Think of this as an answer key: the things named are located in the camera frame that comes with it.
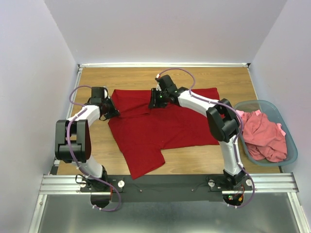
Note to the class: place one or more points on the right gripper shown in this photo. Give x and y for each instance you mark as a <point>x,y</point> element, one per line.
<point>153,104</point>

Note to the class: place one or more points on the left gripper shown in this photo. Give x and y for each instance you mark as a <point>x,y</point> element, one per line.
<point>114,112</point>

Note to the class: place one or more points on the dark red t-shirt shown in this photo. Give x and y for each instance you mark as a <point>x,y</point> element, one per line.
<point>142,133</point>

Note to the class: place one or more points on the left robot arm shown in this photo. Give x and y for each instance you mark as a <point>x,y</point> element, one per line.
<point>73,141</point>

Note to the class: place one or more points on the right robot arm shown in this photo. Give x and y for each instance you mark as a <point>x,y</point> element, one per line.
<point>223,121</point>

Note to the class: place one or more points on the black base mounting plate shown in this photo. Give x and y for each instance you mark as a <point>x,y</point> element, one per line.
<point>167,188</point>

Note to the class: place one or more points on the translucent blue laundry basket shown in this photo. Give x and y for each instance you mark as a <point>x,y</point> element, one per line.
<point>274,116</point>

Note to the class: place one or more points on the pink t-shirt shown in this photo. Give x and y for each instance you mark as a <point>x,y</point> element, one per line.
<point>264,139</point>

